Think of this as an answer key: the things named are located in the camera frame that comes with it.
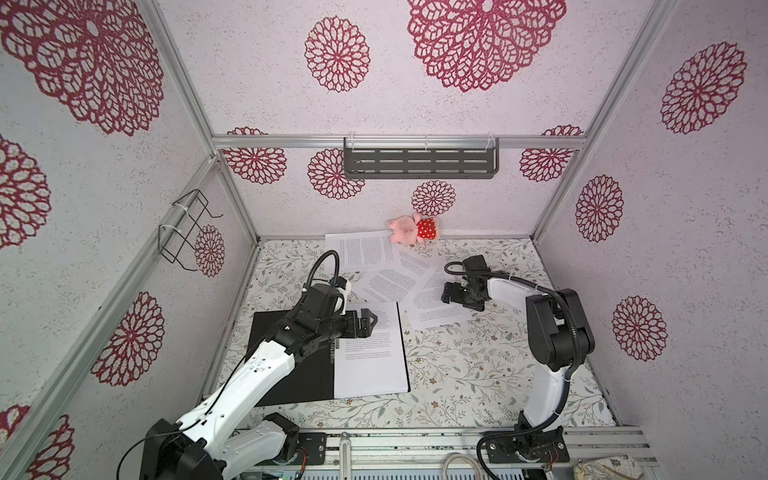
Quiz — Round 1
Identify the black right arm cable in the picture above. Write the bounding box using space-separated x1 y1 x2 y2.
443 260 586 439

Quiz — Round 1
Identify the teal folder with black inside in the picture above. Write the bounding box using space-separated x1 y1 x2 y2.
245 301 412 408

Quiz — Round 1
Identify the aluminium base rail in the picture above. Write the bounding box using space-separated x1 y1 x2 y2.
152 427 658 480

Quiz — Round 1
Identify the pink plush pig toy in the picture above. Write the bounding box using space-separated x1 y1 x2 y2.
387 213 439 246

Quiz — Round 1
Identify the black wire wall rack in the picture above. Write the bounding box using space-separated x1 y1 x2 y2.
156 189 226 277

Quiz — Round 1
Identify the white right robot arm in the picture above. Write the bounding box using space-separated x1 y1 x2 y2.
441 255 595 446

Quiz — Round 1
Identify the white printed paper sheet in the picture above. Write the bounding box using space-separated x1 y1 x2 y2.
404 269 472 330
334 302 410 399
325 231 399 273
353 250 435 303

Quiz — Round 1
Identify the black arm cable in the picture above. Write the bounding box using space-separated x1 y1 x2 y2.
116 250 341 480
443 260 586 439

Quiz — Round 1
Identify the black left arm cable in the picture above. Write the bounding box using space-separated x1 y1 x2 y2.
116 250 341 480

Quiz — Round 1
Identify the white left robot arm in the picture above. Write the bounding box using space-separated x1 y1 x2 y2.
138 277 378 479

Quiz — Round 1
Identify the grey slotted wall shelf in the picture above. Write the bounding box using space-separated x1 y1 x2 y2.
342 138 500 180

